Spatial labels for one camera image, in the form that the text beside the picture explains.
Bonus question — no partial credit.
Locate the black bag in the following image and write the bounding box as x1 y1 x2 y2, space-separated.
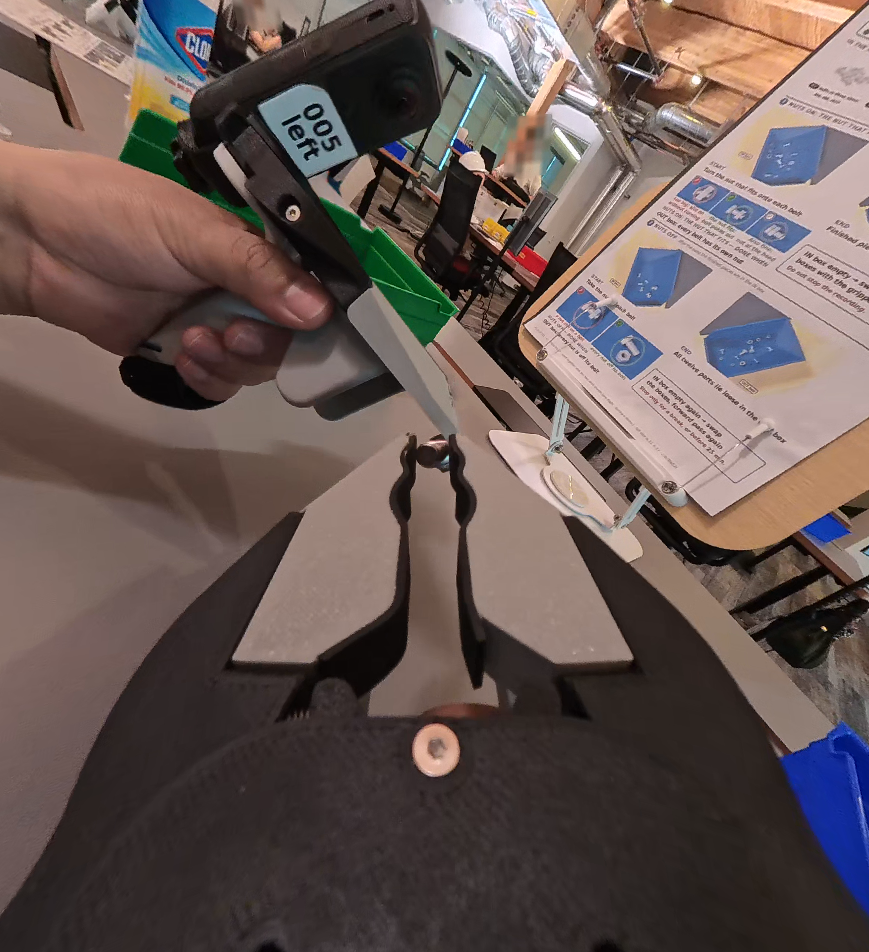
765 598 869 669

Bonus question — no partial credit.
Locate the green plastic bin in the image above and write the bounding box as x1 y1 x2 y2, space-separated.
119 110 459 347

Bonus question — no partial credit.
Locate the printed paper sheet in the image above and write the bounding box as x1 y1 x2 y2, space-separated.
33 11 135 83

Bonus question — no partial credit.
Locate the person's left hand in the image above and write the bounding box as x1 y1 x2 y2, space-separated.
18 137 336 404

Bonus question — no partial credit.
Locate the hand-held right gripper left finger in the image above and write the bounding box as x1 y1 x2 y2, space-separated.
231 433 417 698

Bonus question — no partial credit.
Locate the printed instruction sheet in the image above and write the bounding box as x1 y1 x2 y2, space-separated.
534 0 869 516

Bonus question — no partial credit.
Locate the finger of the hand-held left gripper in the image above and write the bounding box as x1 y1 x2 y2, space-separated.
345 286 461 440

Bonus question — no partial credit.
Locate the document stand with wooden board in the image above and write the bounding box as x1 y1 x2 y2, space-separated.
488 0 869 564

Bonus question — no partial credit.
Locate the wipes canister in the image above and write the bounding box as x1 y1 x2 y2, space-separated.
131 0 220 124

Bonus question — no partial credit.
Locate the blue plastic bin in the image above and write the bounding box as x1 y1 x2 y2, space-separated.
780 723 869 952

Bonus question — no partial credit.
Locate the black office chair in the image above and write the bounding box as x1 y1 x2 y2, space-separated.
415 160 484 298

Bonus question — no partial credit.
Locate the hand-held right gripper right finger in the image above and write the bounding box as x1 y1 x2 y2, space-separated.
445 435 636 690

